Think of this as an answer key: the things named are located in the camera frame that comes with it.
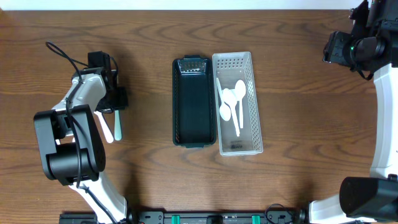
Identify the dark green plastic tray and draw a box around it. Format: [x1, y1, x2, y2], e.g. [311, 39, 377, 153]
[172, 55, 216, 148]

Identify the clear perforated plastic basket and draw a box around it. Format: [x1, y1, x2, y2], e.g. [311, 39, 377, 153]
[212, 52, 263, 156]

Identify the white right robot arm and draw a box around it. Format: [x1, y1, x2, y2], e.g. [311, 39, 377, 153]
[307, 31, 397, 223]

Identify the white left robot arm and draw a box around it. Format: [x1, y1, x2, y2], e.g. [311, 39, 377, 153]
[34, 71, 134, 223]

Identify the mint green plastic utensil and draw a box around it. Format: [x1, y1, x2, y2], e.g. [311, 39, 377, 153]
[114, 110, 123, 141]

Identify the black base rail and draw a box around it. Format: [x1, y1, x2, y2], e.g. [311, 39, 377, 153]
[58, 208, 308, 224]

